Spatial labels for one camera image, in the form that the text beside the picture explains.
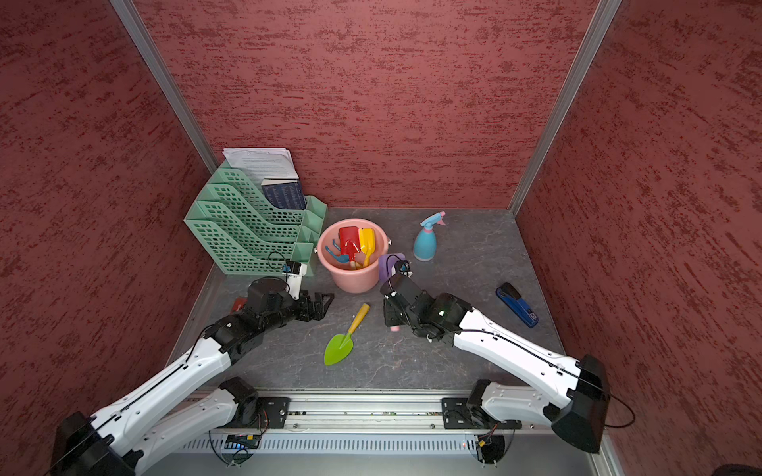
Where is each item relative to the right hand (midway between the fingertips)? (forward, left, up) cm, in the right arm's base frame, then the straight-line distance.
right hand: (391, 313), depth 75 cm
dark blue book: (+49, +39, 0) cm, 62 cm away
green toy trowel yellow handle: (-3, +15, -16) cm, 22 cm away
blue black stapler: (+10, -39, -14) cm, 42 cm away
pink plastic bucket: (+15, +9, -6) cm, 18 cm away
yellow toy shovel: (+27, +7, -3) cm, 28 cm away
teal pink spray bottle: (+29, -12, -9) cm, 33 cm away
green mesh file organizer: (+31, +49, -3) cm, 58 cm away
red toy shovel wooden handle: (+26, +13, -4) cm, 30 cm away
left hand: (+5, +20, -1) cm, 20 cm away
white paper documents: (+53, +45, +9) cm, 70 cm away
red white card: (+10, +49, -13) cm, 52 cm away
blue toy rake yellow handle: (+23, +15, -7) cm, 28 cm away
